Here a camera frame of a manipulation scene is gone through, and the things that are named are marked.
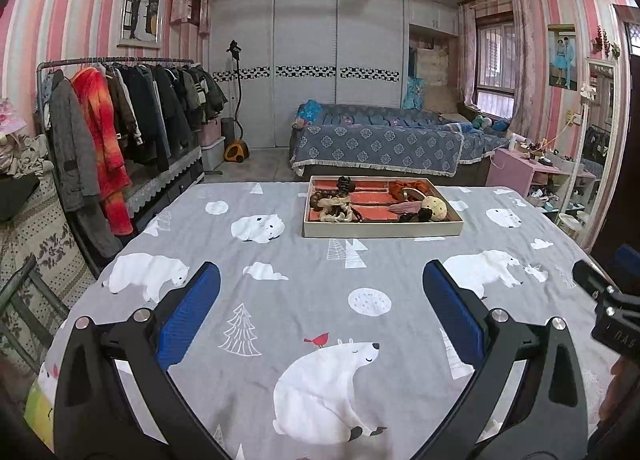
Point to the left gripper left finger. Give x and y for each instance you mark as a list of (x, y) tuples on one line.
[(93, 418)]

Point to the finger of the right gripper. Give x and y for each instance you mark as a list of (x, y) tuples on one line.
[(602, 290), (628, 259)]

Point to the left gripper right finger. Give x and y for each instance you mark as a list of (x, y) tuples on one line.
[(547, 418)]

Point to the cream pineapple plush clip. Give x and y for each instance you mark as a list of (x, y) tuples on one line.
[(406, 211)]

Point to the black scrunchie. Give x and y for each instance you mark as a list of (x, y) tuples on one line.
[(424, 215)]

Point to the orange fabric scrunchie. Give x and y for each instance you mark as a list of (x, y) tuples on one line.
[(408, 190)]

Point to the brick-pattern jewelry tray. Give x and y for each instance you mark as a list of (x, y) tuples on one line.
[(364, 213)]

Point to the pink side table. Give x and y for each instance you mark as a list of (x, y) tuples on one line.
[(509, 170)]

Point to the standing mirror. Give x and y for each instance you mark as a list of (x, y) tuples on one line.
[(581, 189)]

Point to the grey polar bear tablecloth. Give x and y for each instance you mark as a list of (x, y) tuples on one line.
[(328, 348)]

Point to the couple poster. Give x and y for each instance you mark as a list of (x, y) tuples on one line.
[(562, 56)]

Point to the grey quilted coat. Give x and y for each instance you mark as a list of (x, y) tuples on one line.
[(76, 162)]

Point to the window with pink curtains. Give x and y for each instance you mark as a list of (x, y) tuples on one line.
[(497, 59)]

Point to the garment steamer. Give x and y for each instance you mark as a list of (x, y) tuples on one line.
[(235, 148)]

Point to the plastic storage boxes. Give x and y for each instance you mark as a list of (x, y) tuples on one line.
[(211, 142)]

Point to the bed with blue cover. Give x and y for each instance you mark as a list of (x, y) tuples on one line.
[(411, 141)]

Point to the orange red coat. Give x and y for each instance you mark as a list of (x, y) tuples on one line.
[(95, 102)]

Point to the metal clothes rack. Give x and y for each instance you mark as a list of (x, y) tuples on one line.
[(159, 106)]

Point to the white sliding wardrobe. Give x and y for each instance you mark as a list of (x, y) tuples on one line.
[(330, 51)]

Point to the framed wedding photo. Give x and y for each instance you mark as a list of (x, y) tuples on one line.
[(140, 24)]

